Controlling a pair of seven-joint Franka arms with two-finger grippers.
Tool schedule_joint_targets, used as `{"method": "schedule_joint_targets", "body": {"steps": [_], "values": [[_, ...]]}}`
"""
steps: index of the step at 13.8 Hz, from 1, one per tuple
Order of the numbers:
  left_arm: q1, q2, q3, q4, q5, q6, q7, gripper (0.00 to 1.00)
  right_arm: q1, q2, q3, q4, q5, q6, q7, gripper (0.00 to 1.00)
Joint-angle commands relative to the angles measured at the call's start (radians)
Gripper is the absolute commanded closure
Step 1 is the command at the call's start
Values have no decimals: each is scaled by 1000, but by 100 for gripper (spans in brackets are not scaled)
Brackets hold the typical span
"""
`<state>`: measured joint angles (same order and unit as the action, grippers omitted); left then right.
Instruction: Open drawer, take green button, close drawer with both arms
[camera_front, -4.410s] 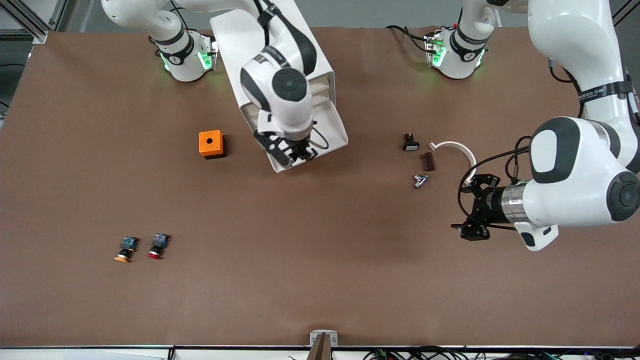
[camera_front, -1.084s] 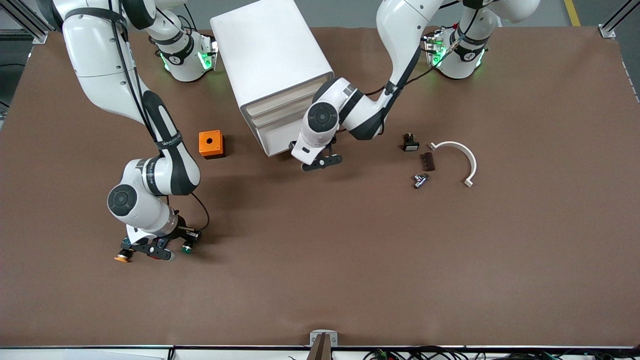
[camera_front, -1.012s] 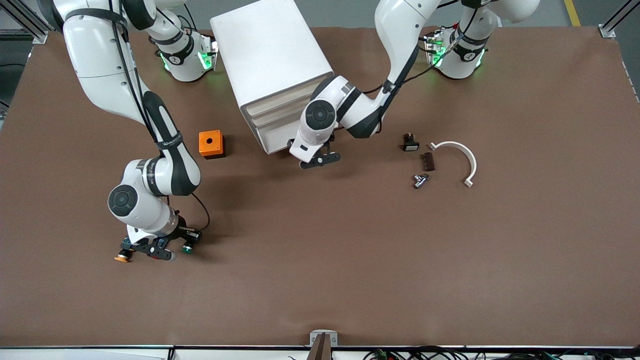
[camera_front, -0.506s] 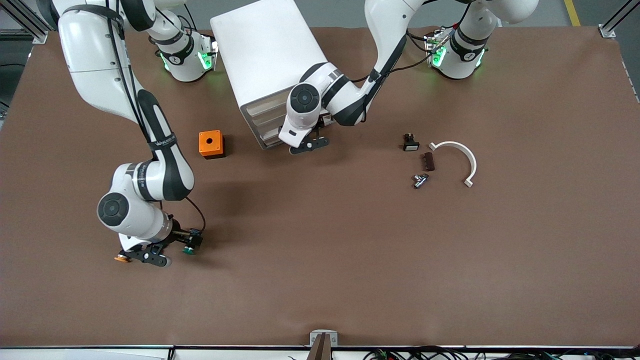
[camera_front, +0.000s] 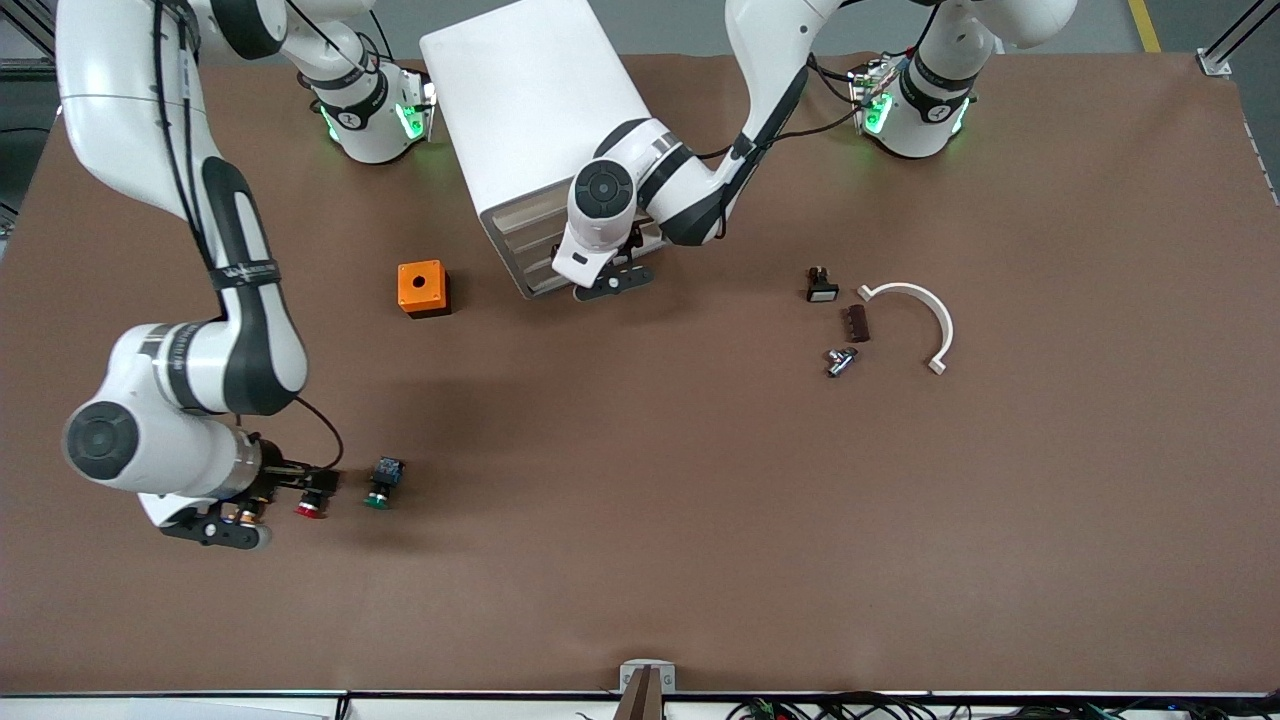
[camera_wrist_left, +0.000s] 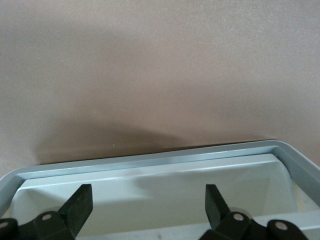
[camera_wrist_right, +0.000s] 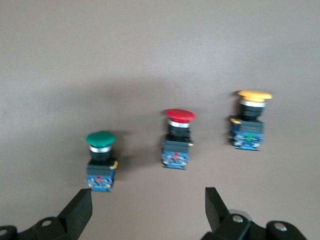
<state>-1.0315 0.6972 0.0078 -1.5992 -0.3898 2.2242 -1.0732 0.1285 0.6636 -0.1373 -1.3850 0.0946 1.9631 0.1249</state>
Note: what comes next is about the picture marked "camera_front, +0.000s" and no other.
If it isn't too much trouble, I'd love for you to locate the grey metal bracket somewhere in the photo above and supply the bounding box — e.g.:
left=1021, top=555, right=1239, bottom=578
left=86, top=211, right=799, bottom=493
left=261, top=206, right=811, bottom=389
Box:
left=619, top=659, right=677, bottom=694

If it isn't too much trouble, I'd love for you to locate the orange box with hole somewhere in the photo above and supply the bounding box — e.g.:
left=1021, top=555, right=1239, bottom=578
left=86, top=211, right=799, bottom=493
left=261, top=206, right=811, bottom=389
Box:
left=397, top=260, right=452, bottom=319

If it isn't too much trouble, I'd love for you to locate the brown table mat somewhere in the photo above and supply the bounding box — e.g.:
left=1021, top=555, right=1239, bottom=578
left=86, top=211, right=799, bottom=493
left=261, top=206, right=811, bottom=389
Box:
left=0, top=50, right=1280, bottom=696

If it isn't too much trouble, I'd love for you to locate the aluminium frame with foot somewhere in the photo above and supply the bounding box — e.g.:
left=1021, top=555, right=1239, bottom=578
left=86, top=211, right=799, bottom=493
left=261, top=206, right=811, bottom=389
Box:
left=1195, top=0, right=1280, bottom=79
left=0, top=0, right=63, bottom=73

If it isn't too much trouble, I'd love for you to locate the black base power cable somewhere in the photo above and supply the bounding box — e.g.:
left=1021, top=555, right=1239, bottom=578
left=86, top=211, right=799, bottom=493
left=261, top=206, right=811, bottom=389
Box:
left=806, top=55, right=863, bottom=106

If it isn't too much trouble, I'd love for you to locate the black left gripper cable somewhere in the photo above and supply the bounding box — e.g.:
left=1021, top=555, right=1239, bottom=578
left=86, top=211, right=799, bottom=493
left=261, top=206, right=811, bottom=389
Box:
left=695, top=105, right=866, bottom=161

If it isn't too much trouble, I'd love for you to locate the white curved bracket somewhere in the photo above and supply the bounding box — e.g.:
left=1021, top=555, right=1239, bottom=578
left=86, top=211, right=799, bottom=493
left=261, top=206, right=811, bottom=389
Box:
left=857, top=282, right=955, bottom=376

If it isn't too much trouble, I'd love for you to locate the red push button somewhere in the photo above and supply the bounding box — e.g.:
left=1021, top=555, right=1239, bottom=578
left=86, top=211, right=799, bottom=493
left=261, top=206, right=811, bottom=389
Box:
left=294, top=468, right=343, bottom=521

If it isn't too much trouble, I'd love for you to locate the white drawer cabinet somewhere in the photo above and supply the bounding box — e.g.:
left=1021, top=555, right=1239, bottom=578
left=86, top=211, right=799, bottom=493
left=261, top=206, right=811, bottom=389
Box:
left=420, top=0, right=675, bottom=301

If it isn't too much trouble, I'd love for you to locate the black cable bundle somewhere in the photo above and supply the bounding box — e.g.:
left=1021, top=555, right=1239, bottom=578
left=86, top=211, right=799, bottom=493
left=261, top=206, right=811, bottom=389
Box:
left=725, top=690, right=1280, bottom=720

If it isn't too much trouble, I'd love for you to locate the green push button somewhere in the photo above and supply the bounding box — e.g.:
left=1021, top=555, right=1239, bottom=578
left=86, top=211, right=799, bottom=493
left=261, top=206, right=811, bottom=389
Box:
left=361, top=456, right=407, bottom=511

